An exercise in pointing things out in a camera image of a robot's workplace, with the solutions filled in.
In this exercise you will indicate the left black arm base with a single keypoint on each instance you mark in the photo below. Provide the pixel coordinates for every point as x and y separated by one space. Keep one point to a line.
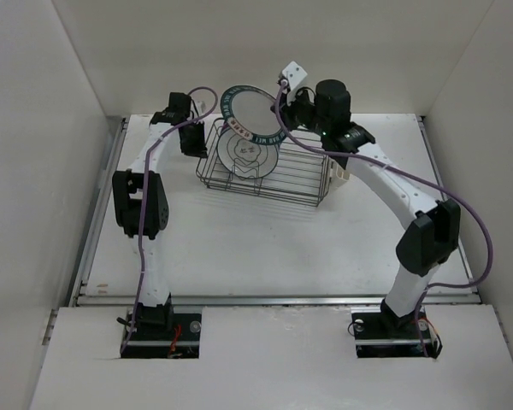
160 333

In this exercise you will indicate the green rimmed white plate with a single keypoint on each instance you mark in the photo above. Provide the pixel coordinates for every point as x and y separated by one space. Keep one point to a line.
249 112

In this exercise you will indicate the white plate with flower outline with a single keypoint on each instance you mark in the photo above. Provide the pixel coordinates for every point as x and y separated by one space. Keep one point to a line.
245 159

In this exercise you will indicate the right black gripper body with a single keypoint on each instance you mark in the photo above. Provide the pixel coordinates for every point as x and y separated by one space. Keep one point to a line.
299 112

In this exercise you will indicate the dark wire dish rack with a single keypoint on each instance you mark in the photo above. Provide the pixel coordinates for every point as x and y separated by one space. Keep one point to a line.
300 176

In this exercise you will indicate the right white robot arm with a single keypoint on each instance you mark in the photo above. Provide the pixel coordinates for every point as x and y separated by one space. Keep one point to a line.
322 124

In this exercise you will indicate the aluminium rail frame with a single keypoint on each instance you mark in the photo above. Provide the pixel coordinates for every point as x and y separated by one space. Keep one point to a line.
230 255

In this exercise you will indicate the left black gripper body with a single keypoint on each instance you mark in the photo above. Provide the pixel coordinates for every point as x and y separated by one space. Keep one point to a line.
194 144

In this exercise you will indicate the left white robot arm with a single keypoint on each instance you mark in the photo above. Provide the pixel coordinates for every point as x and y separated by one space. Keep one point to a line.
140 201

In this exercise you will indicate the beige plastic cutlery holder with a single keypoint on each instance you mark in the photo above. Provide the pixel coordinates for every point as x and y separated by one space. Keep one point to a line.
338 176

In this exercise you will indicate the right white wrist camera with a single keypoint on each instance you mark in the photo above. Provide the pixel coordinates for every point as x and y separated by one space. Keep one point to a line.
292 78

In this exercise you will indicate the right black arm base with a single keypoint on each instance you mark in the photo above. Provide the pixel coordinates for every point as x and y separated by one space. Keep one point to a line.
378 336

